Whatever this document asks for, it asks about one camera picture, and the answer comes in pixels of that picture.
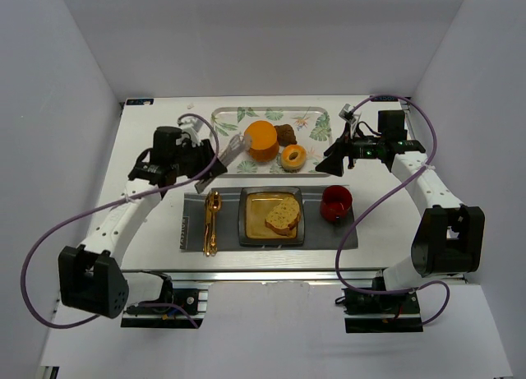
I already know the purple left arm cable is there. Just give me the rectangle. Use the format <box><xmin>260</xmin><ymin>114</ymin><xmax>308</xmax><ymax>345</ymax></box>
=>
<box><xmin>20</xmin><ymin>113</ymin><xmax>220</xmax><ymax>330</ymax></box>

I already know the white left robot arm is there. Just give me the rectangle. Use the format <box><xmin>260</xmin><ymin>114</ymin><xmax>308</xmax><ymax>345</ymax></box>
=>
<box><xmin>58</xmin><ymin>127</ymin><xmax>216</xmax><ymax>318</ymax></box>

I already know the red mug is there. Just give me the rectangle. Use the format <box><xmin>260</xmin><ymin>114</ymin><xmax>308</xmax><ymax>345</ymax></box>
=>
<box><xmin>320</xmin><ymin>185</ymin><xmax>353</xmax><ymax>224</ymax></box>

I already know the grey striped placemat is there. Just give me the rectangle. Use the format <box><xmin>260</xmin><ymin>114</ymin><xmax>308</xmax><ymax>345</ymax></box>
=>
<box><xmin>180</xmin><ymin>184</ymin><xmax>360</xmax><ymax>252</ymax></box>

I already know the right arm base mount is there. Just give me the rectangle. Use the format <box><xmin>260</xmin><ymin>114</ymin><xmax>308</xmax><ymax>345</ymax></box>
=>
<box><xmin>335</xmin><ymin>277</ymin><xmax>423</xmax><ymax>334</ymax></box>

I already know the sliced bread loaf piece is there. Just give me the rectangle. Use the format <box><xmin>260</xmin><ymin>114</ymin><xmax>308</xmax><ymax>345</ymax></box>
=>
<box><xmin>265</xmin><ymin>197</ymin><xmax>301</xmax><ymax>236</ymax></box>

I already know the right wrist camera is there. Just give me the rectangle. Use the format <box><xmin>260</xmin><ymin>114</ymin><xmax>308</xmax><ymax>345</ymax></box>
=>
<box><xmin>339</xmin><ymin>104</ymin><xmax>361</xmax><ymax>137</ymax></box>

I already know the gold ornate spoon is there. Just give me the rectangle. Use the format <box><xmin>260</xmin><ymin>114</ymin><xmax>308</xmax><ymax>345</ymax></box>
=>
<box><xmin>209</xmin><ymin>191</ymin><xmax>222</xmax><ymax>256</ymax></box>

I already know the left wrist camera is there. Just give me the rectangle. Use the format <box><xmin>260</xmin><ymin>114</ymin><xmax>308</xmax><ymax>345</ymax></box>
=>
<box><xmin>178</xmin><ymin>118</ymin><xmax>203</xmax><ymax>146</ymax></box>

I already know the dark square ceramic plate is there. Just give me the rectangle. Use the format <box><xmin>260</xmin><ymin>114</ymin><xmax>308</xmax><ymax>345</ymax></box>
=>
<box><xmin>238</xmin><ymin>187</ymin><xmax>305</xmax><ymax>248</ymax></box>

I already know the orange round cake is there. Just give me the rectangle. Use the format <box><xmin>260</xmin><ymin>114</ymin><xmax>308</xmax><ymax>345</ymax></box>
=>
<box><xmin>244</xmin><ymin>120</ymin><xmax>279</xmax><ymax>163</ymax></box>

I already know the floral patterned tray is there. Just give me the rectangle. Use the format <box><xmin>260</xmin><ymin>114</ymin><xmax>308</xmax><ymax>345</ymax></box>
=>
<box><xmin>210</xmin><ymin>106</ymin><xmax>333</xmax><ymax>178</ymax></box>

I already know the brown chocolate muffin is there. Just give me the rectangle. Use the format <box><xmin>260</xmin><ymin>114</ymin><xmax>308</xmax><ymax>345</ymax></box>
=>
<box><xmin>275</xmin><ymin>124</ymin><xmax>298</xmax><ymax>147</ymax></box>

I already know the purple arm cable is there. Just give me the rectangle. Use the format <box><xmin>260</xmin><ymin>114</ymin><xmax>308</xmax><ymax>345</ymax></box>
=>
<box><xmin>20</xmin><ymin>113</ymin><xmax>220</xmax><ymax>330</ymax></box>
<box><xmin>335</xmin><ymin>94</ymin><xmax>451</xmax><ymax>327</ymax></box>

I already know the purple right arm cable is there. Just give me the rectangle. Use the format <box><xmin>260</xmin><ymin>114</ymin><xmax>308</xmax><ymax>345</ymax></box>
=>
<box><xmin>335</xmin><ymin>94</ymin><xmax>451</xmax><ymax>327</ymax></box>

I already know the gold knife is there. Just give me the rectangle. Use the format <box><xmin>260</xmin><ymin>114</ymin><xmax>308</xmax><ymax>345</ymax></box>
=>
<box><xmin>203</xmin><ymin>191</ymin><xmax>215</xmax><ymax>257</ymax></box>

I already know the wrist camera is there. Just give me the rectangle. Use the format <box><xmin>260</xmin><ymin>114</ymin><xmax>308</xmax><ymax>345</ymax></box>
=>
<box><xmin>339</xmin><ymin>104</ymin><xmax>361</xmax><ymax>137</ymax></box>
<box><xmin>178</xmin><ymin>118</ymin><xmax>203</xmax><ymax>146</ymax></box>

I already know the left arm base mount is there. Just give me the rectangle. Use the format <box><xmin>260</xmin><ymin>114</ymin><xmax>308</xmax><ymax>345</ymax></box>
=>
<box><xmin>121</xmin><ymin>270</ymin><xmax>208</xmax><ymax>330</ymax></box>

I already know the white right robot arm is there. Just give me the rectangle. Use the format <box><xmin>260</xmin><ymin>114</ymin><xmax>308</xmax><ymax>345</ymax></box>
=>
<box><xmin>316</xmin><ymin>107</ymin><xmax>485</xmax><ymax>292</ymax></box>

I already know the glazed ring donut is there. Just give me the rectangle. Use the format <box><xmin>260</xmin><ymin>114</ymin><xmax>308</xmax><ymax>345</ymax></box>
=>
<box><xmin>280</xmin><ymin>145</ymin><xmax>307</xmax><ymax>172</ymax></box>

